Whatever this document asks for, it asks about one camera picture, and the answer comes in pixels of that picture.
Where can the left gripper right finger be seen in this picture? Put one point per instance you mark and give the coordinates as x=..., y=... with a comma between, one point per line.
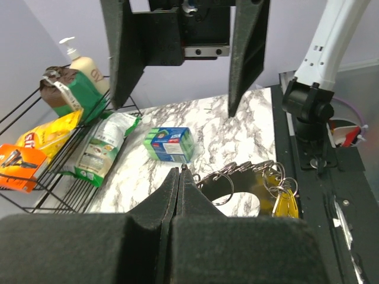
x=205, y=246

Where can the orange razor package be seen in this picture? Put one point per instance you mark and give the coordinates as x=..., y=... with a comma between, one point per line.
x=21, y=167

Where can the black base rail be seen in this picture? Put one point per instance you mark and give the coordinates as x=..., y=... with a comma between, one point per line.
x=336, y=203

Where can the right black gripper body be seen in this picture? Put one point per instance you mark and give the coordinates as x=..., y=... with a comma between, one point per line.
x=172, y=32

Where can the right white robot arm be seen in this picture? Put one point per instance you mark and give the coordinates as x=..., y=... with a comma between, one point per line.
x=309, y=93

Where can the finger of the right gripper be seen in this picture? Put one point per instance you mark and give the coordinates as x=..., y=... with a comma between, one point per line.
x=248, y=49
x=126, y=59

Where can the blue green small packet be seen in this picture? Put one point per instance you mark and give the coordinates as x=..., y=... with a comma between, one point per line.
x=170, y=144

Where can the yellow key tag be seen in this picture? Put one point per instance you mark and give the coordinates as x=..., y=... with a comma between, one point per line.
x=285, y=205

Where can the yellow chips bag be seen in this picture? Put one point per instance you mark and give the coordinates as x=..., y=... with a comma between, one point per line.
x=51, y=136

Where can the brown and green bag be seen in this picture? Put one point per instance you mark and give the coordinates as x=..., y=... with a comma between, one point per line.
x=68, y=90

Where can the black wire basket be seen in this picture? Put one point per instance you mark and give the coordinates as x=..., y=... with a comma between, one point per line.
x=58, y=193

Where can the green white snack bag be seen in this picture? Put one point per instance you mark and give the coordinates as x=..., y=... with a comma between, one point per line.
x=93, y=158

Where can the round metal keyring disc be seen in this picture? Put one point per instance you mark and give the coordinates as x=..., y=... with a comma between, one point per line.
x=260, y=182

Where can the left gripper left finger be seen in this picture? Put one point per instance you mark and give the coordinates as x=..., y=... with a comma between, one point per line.
x=91, y=248

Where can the cream pump lotion bottle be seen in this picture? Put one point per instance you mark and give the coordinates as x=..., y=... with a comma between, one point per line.
x=86, y=65

